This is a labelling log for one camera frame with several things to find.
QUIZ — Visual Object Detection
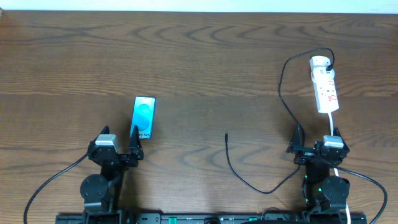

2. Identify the white USB charger plug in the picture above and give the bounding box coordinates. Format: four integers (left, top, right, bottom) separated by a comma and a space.
310, 55, 331, 70

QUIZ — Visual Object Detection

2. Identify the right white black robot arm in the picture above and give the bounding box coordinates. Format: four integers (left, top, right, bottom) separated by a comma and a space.
287, 124, 350, 223

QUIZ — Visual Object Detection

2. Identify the white power strip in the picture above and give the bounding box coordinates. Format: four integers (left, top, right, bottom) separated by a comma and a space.
311, 67, 339, 114

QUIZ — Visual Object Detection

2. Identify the blue screen Galaxy smartphone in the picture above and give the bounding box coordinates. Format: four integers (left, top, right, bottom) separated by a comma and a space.
130, 96, 156, 139

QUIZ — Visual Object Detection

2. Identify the white power strip cord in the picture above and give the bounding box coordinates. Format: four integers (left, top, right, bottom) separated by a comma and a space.
327, 112, 352, 224

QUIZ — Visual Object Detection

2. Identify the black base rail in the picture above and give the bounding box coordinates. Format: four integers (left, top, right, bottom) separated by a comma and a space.
55, 212, 368, 224

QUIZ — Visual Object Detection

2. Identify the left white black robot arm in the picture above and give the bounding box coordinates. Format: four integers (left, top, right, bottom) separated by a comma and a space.
80, 126, 144, 223

